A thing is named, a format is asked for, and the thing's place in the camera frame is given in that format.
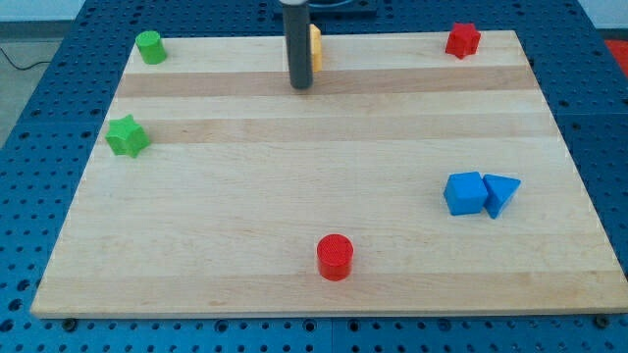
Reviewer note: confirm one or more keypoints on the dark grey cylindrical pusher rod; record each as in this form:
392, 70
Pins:
296, 20

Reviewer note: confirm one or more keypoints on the red star block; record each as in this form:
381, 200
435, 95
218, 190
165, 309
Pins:
463, 40

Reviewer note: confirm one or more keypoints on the wooden board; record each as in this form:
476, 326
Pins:
220, 216

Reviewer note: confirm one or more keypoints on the green star block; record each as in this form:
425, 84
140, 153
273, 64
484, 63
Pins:
127, 137

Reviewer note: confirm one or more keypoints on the yellow block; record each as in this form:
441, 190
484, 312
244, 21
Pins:
316, 48

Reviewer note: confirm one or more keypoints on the green cylinder block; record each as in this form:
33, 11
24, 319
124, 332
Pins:
150, 47

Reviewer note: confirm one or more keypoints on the red cylinder block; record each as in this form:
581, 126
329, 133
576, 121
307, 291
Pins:
334, 257

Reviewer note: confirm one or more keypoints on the blue cube block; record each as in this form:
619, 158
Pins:
465, 193

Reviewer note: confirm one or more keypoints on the blue triangle block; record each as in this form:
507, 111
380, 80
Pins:
501, 190

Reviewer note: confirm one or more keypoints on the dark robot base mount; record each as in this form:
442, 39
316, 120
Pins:
326, 9

